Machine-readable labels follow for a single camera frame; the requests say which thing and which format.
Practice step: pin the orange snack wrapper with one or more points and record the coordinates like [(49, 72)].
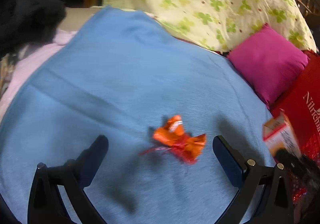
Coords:
[(173, 139)]

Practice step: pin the pink bed sheet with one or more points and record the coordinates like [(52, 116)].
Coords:
[(27, 66)]

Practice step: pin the blue towel blanket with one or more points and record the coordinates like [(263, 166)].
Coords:
[(123, 76)]

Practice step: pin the black clothing pile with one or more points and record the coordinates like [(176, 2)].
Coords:
[(29, 22)]

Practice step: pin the red Nilrich paper bag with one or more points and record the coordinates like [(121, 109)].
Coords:
[(300, 103)]

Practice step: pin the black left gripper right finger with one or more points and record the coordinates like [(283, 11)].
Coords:
[(275, 204)]

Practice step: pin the orange white cigarette box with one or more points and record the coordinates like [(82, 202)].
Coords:
[(278, 134)]

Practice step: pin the magenta pillow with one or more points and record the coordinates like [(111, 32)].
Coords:
[(268, 62)]

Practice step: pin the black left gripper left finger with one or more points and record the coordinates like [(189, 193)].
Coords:
[(45, 202)]

